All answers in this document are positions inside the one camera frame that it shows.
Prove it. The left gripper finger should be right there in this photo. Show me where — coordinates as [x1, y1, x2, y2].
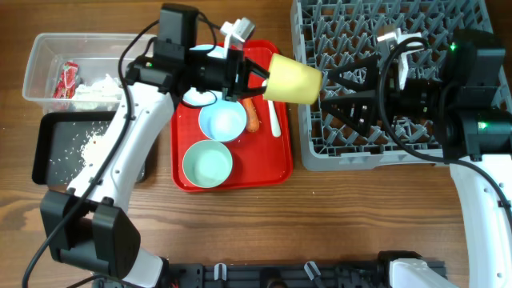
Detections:
[244, 58, 270, 79]
[238, 86, 265, 99]

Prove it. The black plastic tray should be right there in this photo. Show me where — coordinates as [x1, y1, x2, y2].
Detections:
[31, 110, 147, 186]

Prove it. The white plastic spoon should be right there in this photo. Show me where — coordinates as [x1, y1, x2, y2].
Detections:
[264, 98, 282, 138]

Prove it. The grey dishwasher rack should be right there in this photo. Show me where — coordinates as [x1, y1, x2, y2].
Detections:
[290, 0, 492, 171]

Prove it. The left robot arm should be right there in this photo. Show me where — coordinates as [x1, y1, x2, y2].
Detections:
[40, 3, 269, 287]

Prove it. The red serving tray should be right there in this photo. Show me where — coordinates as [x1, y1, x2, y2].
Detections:
[170, 38, 294, 193]

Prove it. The white tissue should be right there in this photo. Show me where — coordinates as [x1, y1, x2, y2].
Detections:
[72, 74, 123, 111]

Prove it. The white rice pile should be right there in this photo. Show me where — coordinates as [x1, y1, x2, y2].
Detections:
[47, 119, 113, 173]

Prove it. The red snack wrapper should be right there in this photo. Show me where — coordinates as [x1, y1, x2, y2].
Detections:
[52, 62, 79, 99]

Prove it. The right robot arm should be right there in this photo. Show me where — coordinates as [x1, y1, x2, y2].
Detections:
[321, 29, 511, 287]

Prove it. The clear plastic bin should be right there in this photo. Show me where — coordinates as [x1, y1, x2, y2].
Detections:
[22, 33, 135, 114]

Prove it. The yellow plastic cup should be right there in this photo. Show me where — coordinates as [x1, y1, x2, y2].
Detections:
[263, 54, 322, 105]

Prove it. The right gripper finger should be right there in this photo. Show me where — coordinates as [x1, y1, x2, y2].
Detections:
[327, 54, 380, 90]
[320, 90, 379, 136]

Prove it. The small light blue bowl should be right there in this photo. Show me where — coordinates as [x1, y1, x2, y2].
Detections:
[198, 101, 247, 142]

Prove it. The large light blue plate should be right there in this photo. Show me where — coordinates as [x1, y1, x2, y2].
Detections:
[182, 43, 233, 108]

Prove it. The green bowl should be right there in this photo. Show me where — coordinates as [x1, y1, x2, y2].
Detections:
[182, 140, 234, 189]

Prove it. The orange carrot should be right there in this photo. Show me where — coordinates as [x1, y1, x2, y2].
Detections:
[242, 98, 260, 133]

